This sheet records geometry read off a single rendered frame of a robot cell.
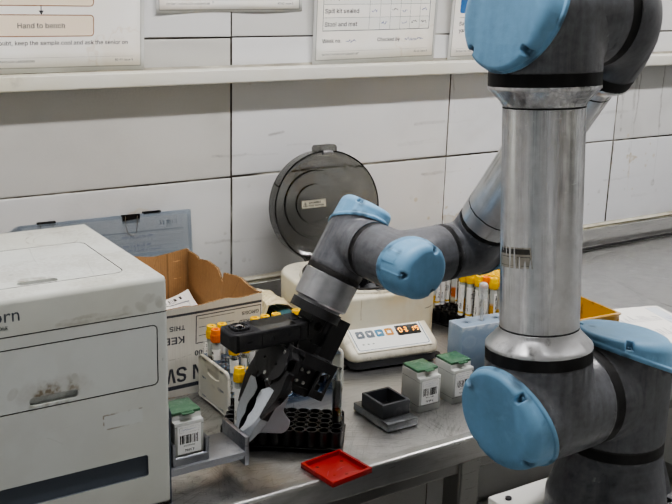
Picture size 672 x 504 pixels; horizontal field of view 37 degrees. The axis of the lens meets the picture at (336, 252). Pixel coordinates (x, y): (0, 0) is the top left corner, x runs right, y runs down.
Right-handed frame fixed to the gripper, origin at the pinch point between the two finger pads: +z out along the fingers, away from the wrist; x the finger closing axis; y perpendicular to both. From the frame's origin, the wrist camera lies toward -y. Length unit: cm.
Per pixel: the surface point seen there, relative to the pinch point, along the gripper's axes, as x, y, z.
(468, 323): 8.2, 37.1, -27.5
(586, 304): 8, 61, -40
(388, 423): -1.2, 22.2, -8.9
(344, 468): -7.6, 12.6, -2.0
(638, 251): 50, 119, -64
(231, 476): -1.7, 0.6, 5.1
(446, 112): 60, 54, -67
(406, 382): 5.1, 27.6, -14.9
